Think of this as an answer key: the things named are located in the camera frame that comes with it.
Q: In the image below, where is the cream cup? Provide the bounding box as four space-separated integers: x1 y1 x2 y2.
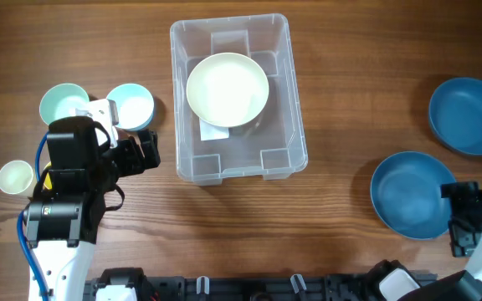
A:
0 161 36 197

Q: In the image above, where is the yellow cup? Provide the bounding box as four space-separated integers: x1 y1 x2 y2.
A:
44 162 53 190

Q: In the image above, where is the mint green small bowl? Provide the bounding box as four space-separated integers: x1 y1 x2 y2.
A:
38 83 90 125

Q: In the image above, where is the clear plastic storage container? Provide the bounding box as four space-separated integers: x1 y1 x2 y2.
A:
170 13 308 186

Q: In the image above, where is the light blue small bowl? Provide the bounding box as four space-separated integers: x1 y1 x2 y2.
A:
106 83 155 131

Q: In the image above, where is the white paper label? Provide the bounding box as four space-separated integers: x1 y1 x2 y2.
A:
199 119 229 141

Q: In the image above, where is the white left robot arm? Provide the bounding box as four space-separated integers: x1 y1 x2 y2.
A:
17 116 161 300

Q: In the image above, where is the dark blue bowl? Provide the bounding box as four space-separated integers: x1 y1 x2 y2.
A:
428 77 482 156
370 151 456 240

